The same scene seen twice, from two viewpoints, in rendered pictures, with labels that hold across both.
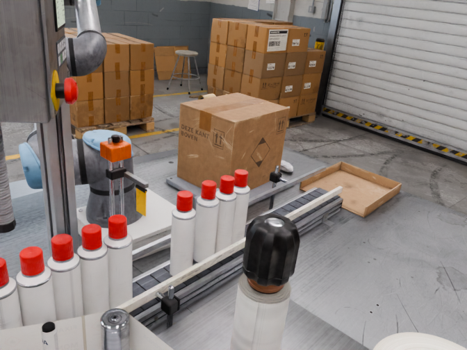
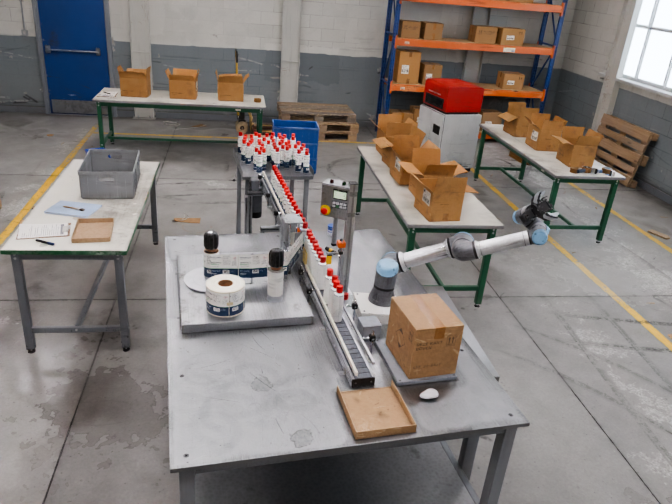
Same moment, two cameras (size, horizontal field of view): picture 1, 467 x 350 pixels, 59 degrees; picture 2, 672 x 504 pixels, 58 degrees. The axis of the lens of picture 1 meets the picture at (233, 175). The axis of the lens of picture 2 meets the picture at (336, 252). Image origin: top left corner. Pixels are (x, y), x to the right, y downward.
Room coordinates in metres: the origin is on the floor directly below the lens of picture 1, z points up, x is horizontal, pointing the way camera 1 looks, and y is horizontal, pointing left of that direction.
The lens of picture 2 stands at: (2.36, -2.29, 2.54)
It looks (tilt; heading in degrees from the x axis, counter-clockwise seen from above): 25 degrees down; 123
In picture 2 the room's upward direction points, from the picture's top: 5 degrees clockwise
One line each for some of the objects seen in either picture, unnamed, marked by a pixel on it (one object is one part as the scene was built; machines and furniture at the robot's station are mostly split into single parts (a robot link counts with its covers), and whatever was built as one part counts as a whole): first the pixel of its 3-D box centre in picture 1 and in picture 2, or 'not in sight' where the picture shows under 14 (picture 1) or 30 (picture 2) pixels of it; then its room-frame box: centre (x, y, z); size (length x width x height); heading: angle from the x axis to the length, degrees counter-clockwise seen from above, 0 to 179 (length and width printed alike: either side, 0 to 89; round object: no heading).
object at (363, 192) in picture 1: (351, 186); (375, 408); (1.42, -0.44, 0.85); 0.30 x 0.26 x 0.04; 140
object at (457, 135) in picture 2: not in sight; (447, 126); (-1.19, 5.72, 0.61); 0.70 x 0.60 x 1.22; 145
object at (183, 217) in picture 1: (183, 235); (328, 286); (0.77, 0.10, 0.98); 0.05 x 0.05 x 0.20
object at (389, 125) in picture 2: not in sight; (391, 135); (-0.73, 3.29, 0.97); 0.45 x 0.40 x 0.37; 46
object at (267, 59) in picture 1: (265, 73); not in sight; (5.00, -0.25, 0.57); 1.20 x 0.85 x 1.14; 136
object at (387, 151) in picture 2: not in sight; (397, 147); (-0.46, 2.94, 0.97); 0.44 x 0.38 x 0.37; 49
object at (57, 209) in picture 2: not in sight; (73, 208); (-1.46, 0.02, 0.81); 0.32 x 0.24 x 0.01; 30
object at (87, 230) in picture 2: not in sight; (93, 229); (-1.03, -0.11, 0.82); 0.34 x 0.24 x 0.03; 140
